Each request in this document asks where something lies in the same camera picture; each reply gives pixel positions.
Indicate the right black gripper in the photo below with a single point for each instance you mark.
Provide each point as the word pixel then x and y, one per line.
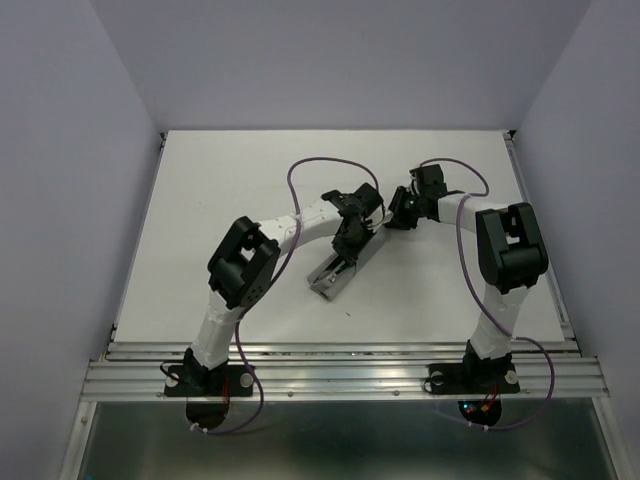
pixel 398 220

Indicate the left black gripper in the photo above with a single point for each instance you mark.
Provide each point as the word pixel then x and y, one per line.
pixel 347 254

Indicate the grey cloth napkin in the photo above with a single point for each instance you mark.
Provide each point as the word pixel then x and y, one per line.
pixel 366 255

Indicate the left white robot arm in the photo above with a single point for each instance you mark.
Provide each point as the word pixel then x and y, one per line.
pixel 242 269

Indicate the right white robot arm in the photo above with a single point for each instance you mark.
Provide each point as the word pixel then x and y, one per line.
pixel 501 252

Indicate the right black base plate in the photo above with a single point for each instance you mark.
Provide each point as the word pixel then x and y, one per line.
pixel 449 379

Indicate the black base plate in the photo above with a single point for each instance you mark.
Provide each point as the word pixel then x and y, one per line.
pixel 449 379
pixel 228 381

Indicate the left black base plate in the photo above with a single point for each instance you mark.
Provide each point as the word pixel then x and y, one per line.
pixel 228 381

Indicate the aluminium rail frame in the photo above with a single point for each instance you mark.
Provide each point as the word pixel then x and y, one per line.
pixel 350 411

